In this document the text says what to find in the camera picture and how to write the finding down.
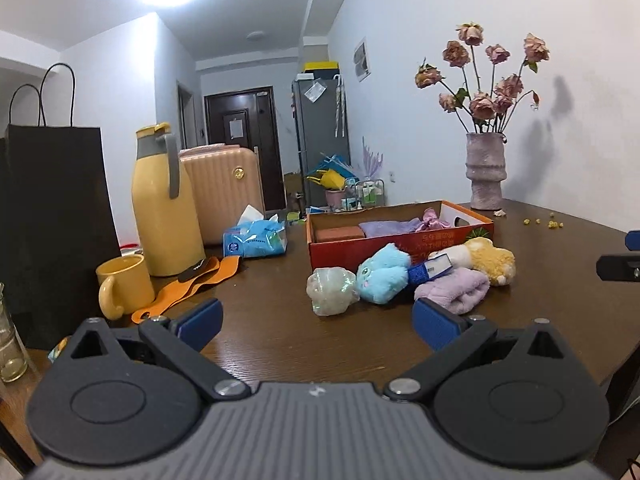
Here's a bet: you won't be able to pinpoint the lilac fluffy towel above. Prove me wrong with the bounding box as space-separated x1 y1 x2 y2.
414 268 490 315

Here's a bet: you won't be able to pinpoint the wire storage rack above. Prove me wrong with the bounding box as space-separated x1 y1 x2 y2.
343 179 386 210

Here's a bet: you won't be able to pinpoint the yellow ceramic mug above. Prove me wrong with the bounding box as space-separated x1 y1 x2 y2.
96 254 155 321

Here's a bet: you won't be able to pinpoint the grey refrigerator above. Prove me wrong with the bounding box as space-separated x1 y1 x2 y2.
292 68 350 206

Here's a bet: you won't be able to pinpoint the red cardboard box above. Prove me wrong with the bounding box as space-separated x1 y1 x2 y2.
306 200 495 271

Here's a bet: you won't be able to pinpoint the pink textured vase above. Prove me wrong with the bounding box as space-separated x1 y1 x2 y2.
465 133 506 211

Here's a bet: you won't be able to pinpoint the pink satin bag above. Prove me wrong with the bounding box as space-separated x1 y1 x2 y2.
416 208 450 232

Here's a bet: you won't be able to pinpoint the blue tissue pack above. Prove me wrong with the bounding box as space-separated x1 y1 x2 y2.
222 205 288 259

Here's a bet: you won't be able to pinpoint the yellow white plush toy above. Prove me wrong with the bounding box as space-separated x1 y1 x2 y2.
428 237 516 286

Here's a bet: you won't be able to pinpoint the translucent plastic shell bag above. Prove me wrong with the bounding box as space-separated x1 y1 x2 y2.
306 266 360 316

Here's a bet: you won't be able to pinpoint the blue plush monster toy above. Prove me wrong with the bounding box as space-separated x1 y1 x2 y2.
356 243 411 306

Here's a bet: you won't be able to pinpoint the blue white small pack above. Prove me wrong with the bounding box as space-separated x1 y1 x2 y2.
408 254 454 286

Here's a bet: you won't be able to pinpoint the lilac knit pouch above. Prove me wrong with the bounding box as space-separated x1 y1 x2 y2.
358 218 423 237

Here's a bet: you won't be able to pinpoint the dark brown entrance door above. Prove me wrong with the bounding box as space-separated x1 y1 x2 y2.
204 87 286 211

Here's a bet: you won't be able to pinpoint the pink ribbed suitcase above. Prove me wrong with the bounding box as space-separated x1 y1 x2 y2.
179 144 266 245

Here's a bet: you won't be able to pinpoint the yellow watering can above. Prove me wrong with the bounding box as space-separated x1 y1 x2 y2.
306 169 346 191

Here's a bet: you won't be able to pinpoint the black paper shopping bag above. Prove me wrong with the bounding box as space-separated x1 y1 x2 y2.
0 62 123 351

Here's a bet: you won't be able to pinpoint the yellow thermos jug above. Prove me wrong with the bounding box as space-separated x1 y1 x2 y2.
131 122 205 278

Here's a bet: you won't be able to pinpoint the dried pink roses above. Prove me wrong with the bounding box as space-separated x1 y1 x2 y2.
413 22 551 140

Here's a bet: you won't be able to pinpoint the orange strap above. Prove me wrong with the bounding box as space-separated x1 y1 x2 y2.
130 254 242 325

